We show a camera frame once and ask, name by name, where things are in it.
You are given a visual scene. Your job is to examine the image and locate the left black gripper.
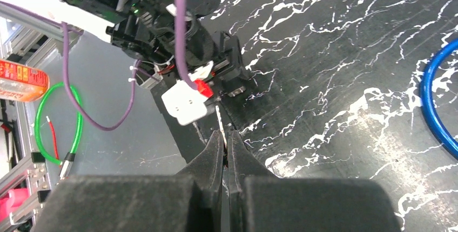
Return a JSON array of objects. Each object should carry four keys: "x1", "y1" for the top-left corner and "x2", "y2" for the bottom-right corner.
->
[{"x1": 193, "y1": 31, "x2": 250, "y2": 83}]

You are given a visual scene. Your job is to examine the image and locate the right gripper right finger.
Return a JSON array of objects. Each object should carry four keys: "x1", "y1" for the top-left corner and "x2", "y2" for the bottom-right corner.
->
[{"x1": 227, "y1": 130, "x2": 401, "y2": 231}]

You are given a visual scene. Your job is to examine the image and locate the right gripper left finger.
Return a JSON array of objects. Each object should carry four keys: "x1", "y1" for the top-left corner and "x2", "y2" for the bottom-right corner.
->
[{"x1": 33, "y1": 131, "x2": 224, "y2": 231}]

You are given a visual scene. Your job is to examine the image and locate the black cable padlock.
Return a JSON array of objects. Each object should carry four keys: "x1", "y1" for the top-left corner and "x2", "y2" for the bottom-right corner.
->
[{"x1": 227, "y1": 86, "x2": 246, "y2": 97}]

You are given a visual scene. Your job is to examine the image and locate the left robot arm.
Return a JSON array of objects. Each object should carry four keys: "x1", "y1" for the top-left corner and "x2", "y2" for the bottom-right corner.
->
[{"x1": 62, "y1": 0, "x2": 248, "y2": 83}]

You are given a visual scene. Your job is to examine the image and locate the pink plastic object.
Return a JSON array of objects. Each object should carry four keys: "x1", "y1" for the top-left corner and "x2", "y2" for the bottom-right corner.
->
[{"x1": 1, "y1": 188, "x2": 30, "y2": 222}]

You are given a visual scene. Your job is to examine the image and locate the orange drink bottle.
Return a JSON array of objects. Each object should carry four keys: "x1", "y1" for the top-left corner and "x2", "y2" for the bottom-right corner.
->
[{"x1": 1, "y1": 59, "x2": 50, "y2": 102}]

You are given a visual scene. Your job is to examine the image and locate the green cable lock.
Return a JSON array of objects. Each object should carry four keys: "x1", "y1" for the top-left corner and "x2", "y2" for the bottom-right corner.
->
[{"x1": 33, "y1": 82, "x2": 84, "y2": 180}]

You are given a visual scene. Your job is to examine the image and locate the red wire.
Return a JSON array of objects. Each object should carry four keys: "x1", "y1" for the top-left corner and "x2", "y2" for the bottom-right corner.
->
[{"x1": 45, "y1": 115, "x2": 60, "y2": 160}]

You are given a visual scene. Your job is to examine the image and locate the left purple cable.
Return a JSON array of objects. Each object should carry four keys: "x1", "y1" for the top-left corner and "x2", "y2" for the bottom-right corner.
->
[{"x1": 0, "y1": 0, "x2": 198, "y2": 132}]

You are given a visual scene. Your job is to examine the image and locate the blue cable lock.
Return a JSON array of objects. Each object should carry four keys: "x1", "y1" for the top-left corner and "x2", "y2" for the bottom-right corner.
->
[{"x1": 419, "y1": 38, "x2": 457, "y2": 159}]

